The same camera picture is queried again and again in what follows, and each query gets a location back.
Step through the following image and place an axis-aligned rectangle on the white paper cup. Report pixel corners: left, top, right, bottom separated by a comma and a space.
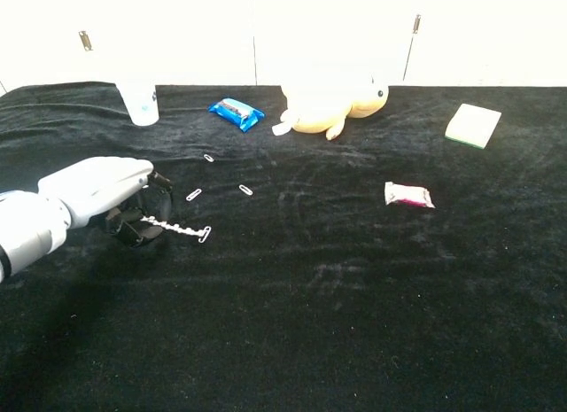
115, 77, 159, 128

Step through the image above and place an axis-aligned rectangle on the black table cloth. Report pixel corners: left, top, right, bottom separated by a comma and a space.
0, 81, 567, 412

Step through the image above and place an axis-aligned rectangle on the red candy packet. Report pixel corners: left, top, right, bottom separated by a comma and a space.
384, 181, 436, 209

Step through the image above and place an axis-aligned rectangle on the yellow plush toy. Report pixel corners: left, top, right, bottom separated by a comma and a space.
271, 74, 390, 142

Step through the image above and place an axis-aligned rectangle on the yellow sponge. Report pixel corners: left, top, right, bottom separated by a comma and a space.
444, 103, 502, 149

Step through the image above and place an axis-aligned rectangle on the blue snack packet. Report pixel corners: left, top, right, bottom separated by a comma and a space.
207, 97, 266, 133

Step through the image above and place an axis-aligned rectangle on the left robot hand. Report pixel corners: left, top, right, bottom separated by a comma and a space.
37, 156, 175, 249

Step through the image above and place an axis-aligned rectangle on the white bead chain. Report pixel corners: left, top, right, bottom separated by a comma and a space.
140, 214, 203, 241

